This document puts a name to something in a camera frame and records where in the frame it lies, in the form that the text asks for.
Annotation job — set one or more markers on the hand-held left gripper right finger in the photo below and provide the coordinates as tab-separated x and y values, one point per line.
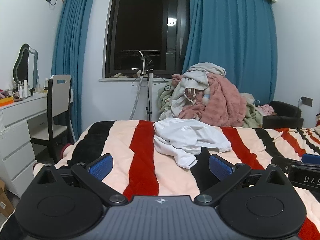
220	166

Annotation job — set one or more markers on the cardboard box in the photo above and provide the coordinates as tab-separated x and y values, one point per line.
5	200

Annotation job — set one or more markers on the cream cloth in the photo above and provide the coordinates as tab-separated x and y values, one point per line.
247	98

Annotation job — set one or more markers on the blue curtain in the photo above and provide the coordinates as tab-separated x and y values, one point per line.
72	55
232	42

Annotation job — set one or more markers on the red black cream striped blanket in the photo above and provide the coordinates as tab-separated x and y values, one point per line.
150	177

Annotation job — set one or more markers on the black wall socket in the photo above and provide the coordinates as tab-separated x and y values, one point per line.
307	101

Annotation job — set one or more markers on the pile of clothes and blankets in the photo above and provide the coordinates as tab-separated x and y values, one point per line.
166	97

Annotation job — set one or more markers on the crumpled patterned cloth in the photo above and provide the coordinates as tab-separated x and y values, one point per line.
225	105

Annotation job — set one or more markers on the wavy vanity mirror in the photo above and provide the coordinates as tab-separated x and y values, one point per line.
23	65

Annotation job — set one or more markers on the white t-shirt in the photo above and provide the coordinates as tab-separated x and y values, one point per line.
180	135

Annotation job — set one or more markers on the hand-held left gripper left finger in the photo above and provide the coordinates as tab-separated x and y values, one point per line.
101	166

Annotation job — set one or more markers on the grey hooded sweatshirt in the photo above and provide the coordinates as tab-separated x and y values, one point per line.
197	77

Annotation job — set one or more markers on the row of cosmetic bottles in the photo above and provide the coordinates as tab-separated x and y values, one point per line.
25	90

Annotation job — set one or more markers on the garment steamer on stand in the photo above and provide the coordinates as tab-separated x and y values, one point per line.
150	87

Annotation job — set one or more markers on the beige cloth on window sill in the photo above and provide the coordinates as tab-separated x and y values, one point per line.
120	75

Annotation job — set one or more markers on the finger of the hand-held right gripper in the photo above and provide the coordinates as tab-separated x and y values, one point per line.
311	158
285	163

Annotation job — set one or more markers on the small pink cloth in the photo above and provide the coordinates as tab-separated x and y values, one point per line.
266	109

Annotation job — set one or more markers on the black armchair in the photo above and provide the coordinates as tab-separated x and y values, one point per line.
285	112

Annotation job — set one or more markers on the white dresser with drawers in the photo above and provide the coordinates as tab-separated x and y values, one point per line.
17	135

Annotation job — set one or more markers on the dark framed window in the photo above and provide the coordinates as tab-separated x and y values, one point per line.
140	30

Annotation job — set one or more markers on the orange box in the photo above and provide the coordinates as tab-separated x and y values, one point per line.
6	101

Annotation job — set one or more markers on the black and beige chair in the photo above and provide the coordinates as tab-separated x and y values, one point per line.
58	97

